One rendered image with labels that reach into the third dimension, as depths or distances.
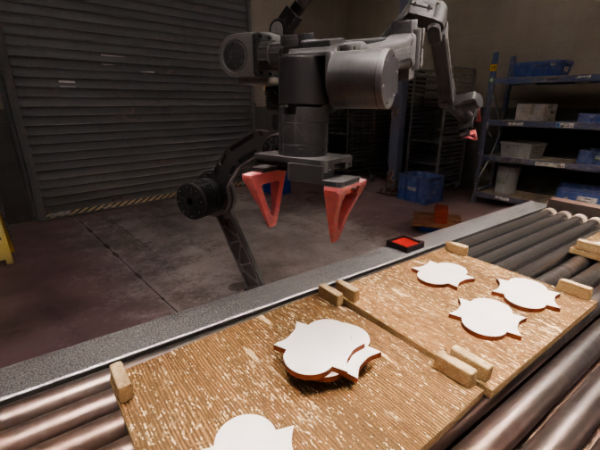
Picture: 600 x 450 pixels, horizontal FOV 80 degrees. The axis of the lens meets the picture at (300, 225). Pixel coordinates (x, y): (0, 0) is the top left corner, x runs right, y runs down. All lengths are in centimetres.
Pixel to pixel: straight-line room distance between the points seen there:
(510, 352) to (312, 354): 33
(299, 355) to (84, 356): 37
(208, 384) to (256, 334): 13
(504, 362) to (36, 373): 73
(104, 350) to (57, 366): 7
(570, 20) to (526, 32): 48
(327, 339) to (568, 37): 568
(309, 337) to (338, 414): 12
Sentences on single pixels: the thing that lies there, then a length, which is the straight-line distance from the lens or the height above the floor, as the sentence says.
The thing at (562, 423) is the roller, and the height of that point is 92.
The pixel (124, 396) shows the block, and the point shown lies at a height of 95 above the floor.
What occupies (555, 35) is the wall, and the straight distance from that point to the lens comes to 606.
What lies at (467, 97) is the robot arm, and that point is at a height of 133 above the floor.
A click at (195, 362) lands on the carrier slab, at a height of 94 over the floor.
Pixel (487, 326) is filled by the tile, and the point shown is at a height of 95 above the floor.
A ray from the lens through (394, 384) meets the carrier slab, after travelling 57.
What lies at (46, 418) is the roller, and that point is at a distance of 64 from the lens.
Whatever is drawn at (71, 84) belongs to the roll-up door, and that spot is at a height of 151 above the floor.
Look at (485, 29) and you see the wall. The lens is 637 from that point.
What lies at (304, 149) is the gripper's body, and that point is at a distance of 41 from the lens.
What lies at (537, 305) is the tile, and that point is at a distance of 84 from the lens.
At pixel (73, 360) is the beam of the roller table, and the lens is 73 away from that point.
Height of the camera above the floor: 131
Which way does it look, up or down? 19 degrees down
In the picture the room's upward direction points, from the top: straight up
